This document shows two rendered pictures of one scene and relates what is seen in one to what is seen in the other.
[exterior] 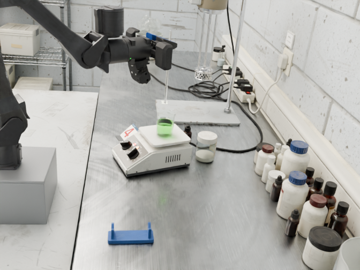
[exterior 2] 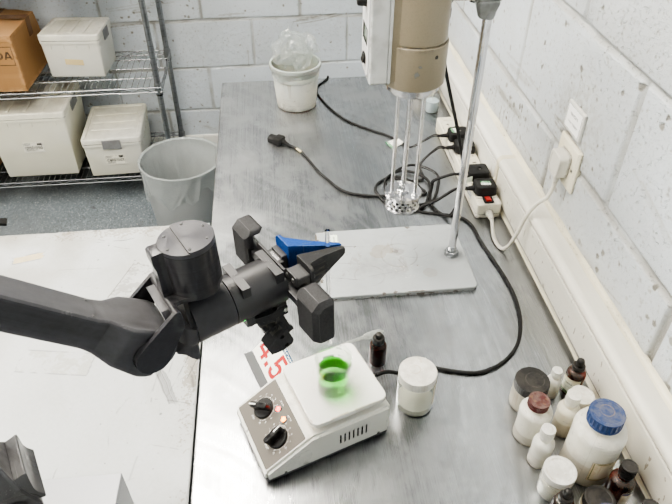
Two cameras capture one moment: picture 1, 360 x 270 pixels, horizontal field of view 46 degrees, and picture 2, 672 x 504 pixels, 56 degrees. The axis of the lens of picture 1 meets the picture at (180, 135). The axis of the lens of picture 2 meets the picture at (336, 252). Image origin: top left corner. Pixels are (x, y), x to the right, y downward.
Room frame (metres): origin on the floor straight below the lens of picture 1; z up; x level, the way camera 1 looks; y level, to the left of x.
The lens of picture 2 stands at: (0.51, 0.01, 1.74)
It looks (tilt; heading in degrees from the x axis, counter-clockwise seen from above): 40 degrees down; 3
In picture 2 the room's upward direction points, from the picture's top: straight up
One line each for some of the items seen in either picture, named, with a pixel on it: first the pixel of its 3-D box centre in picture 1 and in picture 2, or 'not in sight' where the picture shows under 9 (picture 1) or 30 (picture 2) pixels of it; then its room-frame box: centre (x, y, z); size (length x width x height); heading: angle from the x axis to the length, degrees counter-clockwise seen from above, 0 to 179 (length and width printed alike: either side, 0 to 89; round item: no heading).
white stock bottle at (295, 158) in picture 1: (294, 164); (595, 440); (1.03, -0.33, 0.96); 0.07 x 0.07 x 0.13
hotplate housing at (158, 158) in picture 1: (155, 149); (318, 407); (1.08, 0.07, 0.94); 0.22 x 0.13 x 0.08; 119
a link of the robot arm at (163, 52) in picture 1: (137, 49); (259, 286); (1.02, 0.12, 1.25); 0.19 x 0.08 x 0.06; 38
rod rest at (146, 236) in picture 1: (130, 232); not in sight; (0.73, 0.09, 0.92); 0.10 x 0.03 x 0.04; 101
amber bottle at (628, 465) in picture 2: (307, 182); (621, 482); (0.98, -0.35, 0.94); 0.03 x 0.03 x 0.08
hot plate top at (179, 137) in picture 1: (164, 134); (333, 383); (1.10, 0.05, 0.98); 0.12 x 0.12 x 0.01; 29
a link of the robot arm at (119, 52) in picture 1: (110, 52); (198, 314); (0.97, 0.18, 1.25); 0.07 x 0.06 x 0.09; 128
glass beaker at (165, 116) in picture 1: (165, 124); (335, 373); (1.08, 0.04, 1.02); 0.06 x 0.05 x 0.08; 49
